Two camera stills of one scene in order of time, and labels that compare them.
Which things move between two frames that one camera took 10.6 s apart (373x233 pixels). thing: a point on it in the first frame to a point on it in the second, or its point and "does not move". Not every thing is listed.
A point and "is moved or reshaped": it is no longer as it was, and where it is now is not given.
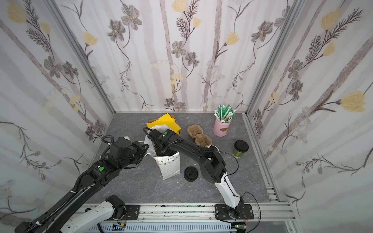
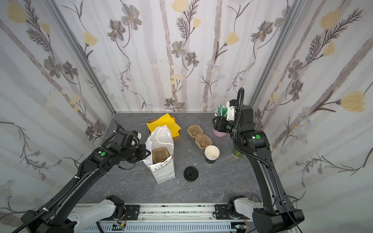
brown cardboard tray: [173, 116] does not move
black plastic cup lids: [191, 174] does not move
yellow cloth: [167, 120] does not move
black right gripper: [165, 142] to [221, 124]
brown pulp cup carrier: [195, 131] does not move
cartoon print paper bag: [167, 165] is moved or reshaped
